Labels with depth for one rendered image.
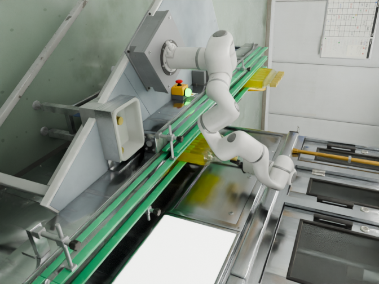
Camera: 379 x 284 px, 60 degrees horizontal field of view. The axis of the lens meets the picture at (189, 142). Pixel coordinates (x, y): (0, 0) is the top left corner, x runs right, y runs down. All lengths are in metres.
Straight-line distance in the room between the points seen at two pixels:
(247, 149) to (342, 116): 6.55
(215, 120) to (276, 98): 6.55
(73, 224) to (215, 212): 0.57
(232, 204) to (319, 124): 6.42
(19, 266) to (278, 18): 6.71
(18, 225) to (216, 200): 0.87
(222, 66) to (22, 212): 1.10
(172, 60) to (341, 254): 1.01
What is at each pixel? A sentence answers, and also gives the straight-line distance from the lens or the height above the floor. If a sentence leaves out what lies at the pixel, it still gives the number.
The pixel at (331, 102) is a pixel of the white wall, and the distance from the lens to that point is 7.56.
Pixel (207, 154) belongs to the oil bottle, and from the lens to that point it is 1.50.
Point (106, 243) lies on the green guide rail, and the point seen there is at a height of 0.93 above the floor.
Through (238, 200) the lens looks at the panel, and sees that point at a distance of 1.48.
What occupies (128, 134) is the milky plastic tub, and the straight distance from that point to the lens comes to 1.46.
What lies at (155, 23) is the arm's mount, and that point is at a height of 0.82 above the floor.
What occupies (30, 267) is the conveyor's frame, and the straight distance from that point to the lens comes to 1.10.
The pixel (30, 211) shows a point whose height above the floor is 0.39.
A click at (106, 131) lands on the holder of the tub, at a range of 1.30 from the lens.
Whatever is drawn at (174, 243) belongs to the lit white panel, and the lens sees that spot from 1.29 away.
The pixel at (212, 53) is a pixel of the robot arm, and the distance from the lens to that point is 1.23.
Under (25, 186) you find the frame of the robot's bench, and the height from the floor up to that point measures 0.57.
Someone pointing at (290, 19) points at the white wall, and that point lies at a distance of 7.22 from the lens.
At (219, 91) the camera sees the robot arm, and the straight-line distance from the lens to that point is 1.15.
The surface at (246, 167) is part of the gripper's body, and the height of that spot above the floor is 1.25.
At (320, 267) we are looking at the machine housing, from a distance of 1.32.
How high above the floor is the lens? 1.58
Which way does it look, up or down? 23 degrees down
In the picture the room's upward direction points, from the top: 100 degrees clockwise
